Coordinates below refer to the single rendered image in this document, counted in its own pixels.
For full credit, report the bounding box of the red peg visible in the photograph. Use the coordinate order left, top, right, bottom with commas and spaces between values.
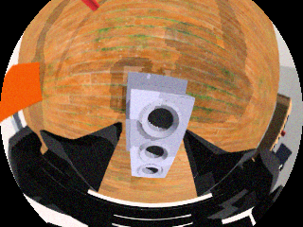
81, 0, 99, 11

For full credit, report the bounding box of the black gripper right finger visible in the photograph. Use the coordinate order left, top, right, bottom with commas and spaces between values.
183, 129, 258, 197

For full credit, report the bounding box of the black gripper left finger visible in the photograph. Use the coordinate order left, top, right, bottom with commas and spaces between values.
39, 122, 122, 192

